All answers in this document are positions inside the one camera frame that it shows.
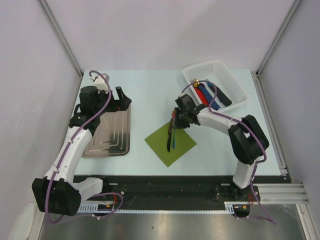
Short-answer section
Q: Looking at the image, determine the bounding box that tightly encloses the aluminium front rail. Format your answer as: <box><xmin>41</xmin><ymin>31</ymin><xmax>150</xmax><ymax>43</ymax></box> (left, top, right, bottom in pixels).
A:
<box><xmin>255</xmin><ymin>183</ymin><xmax>309</xmax><ymax>204</ymax></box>

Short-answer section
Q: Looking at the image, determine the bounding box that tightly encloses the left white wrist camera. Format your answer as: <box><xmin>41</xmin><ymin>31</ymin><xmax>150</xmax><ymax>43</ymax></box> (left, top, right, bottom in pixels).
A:
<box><xmin>89</xmin><ymin>75</ymin><xmax>109</xmax><ymax>92</ymax></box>

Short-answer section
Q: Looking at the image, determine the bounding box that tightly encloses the white plastic basket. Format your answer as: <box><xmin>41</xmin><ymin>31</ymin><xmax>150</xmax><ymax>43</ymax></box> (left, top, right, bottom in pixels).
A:
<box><xmin>182</xmin><ymin>59</ymin><xmax>249</xmax><ymax>113</ymax></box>

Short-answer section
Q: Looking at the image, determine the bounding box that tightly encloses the red utensil sleeve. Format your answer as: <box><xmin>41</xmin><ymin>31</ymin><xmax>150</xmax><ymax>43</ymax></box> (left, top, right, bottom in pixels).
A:
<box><xmin>194</xmin><ymin>87</ymin><xmax>209</xmax><ymax>106</ymax></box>

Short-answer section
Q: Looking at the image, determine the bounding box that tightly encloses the blue utensil sleeve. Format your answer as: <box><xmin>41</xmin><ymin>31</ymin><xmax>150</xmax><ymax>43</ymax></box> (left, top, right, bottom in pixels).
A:
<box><xmin>197</xmin><ymin>83</ymin><xmax>221</xmax><ymax>111</ymax></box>

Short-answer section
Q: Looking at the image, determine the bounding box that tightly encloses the green paper napkin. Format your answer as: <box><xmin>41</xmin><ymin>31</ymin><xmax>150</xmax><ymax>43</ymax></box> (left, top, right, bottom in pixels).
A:
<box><xmin>145</xmin><ymin>122</ymin><xmax>197</xmax><ymax>167</ymax></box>

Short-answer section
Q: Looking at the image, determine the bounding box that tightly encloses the aluminium frame post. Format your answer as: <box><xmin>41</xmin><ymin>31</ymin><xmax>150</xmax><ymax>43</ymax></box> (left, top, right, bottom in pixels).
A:
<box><xmin>36</xmin><ymin>0</ymin><xmax>84</xmax><ymax>78</ymax></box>
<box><xmin>255</xmin><ymin>0</ymin><xmax>303</xmax><ymax>77</ymax></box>

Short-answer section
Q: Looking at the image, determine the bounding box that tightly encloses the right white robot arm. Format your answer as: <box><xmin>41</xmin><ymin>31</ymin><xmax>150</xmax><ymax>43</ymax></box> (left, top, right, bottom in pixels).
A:
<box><xmin>173</xmin><ymin>94</ymin><xmax>270</xmax><ymax>201</ymax></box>

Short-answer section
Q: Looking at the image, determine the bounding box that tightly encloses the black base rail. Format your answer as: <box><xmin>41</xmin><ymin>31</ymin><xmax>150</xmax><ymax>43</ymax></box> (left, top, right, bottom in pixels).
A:
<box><xmin>72</xmin><ymin>174</ymin><xmax>292</xmax><ymax>212</ymax></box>

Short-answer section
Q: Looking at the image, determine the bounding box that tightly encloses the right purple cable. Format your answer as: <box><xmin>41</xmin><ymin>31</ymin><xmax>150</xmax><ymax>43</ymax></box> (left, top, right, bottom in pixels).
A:
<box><xmin>179</xmin><ymin>83</ymin><xmax>277</xmax><ymax>225</ymax></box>

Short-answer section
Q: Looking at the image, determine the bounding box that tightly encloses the purple cable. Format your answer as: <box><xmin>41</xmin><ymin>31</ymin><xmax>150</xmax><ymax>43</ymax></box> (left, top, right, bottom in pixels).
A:
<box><xmin>179</xmin><ymin>83</ymin><xmax>277</xmax><ymax>225</ymax></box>
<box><xmin>44</xmin><ymin>69</ymin><xmax>125</xmax><ymax>225</ymax></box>

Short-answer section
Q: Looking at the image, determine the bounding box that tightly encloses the iridescent spoon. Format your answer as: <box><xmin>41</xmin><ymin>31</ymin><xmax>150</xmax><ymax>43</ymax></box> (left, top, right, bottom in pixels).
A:
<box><xmin>172</xmin><ymin>110</ymin><xmax>176</xmax><ymax>149</ymax></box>

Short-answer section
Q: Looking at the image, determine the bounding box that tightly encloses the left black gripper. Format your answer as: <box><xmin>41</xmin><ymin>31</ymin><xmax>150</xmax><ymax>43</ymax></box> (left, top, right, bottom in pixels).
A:
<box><xmin>94</xmin><ymin>87</ymin><xmax>131</xmax><ymax>116</ymax></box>

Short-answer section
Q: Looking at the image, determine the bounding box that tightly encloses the gold spoon in basket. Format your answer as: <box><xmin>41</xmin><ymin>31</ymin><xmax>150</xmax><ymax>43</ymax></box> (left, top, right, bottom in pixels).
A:
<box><xmin>193</xmin><ymin>79</ymin><xmax>200</xmax><ymax>87</ymax></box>

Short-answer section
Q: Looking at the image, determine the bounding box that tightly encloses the aluminium frame post left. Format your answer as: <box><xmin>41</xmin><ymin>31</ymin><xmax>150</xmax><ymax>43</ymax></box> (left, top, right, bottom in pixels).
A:
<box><xmin>36</xmin><ymin>0</ymin><xmax>84</xmax><ymax>78</ymax></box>

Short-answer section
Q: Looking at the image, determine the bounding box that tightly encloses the aluminium frame post right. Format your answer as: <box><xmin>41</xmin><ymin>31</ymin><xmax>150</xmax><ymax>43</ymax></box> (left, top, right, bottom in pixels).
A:
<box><xmin>255</xmin><ymin>0</ymin><xmax>303</xmax><ymax>77</ymax></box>

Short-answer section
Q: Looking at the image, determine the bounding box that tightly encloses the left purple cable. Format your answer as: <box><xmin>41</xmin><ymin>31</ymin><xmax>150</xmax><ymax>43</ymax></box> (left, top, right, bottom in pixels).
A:
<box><xmin>44</xmin><ymin>69</ymin><xmax>125</xmax><ymax>225</ymax></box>

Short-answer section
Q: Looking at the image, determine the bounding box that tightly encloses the white cable duct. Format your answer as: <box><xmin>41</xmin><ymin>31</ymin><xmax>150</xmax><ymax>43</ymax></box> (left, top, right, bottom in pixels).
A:
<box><xmin>77</xmin><ymin>201</ymin><xmax>237</xmax><ymax>215</ymax></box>

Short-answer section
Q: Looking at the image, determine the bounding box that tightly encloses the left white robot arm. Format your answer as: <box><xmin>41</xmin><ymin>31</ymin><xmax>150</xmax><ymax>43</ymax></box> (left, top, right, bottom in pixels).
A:
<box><xmin>31</xmin><ymin>85</ymin><xmax>132</xmax><ymax>216</ymax></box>

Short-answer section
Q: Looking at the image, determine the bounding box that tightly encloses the metal tray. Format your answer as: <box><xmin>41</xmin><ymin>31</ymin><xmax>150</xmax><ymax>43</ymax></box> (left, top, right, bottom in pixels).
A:
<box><xmin>82</xmin><ymin>107</ymin><xmax>131</xmax><ymax>159</ymax></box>

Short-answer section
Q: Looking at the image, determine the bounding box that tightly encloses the black utensil sleeve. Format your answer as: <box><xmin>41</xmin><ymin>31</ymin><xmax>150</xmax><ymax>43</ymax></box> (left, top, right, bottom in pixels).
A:
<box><xmin>209</xmin><ymin>85</ymin><xmax>232</xmax><ymax>107</ymax></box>

